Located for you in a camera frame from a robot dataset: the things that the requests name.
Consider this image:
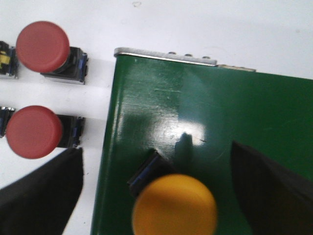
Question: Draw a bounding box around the red push button near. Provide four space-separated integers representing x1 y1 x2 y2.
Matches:
6 105 86 159

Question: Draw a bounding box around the red push button far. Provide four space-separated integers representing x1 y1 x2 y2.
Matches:
16 21 88 85

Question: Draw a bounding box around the yellow push button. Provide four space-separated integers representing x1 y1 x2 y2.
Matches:
0 41 19 79
127 150 218 235

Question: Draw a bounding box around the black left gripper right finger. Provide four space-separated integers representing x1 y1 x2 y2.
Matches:
231 141 313 235

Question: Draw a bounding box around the yellow push button edge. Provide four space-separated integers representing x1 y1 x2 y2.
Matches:
0 106 15 138

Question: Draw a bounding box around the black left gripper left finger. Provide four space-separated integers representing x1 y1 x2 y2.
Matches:
0 148 84 235

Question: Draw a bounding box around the green conveyor belt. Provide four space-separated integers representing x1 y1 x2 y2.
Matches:
91 47 313 235

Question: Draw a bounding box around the red push button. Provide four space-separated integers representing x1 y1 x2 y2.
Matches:
6 105 86 159
16 21 88 85

